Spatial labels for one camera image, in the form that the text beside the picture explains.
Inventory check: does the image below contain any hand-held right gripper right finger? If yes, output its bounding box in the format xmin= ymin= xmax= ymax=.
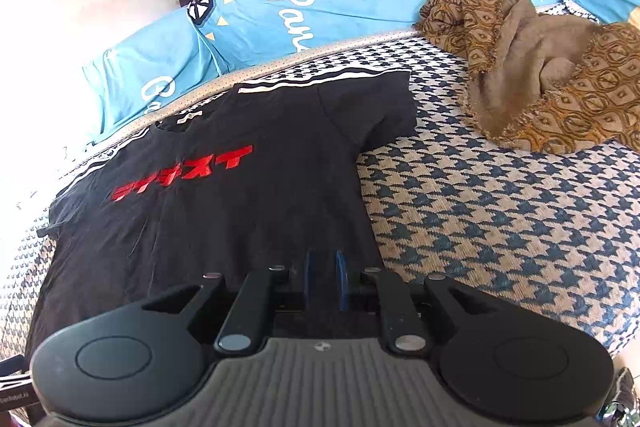
xmin=334 ymin=250 xmax=501 ymax=354

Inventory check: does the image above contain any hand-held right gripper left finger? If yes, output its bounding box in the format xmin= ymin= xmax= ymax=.
xmin=140 ymin=249 xmax=315 ymax=354

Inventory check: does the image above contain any black t-shirt red print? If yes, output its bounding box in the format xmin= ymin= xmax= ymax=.
xmin=25 ymin=69 xmax=418 ymax=358

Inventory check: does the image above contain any houndstooth bed mat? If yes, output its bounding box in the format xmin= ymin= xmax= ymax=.
xmin=0 ymin=2 xmax=640 ymax=363

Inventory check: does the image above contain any brown patterned blanket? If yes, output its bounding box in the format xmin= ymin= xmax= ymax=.
xmin=415 ymin=0 xmax=640 ymax=155

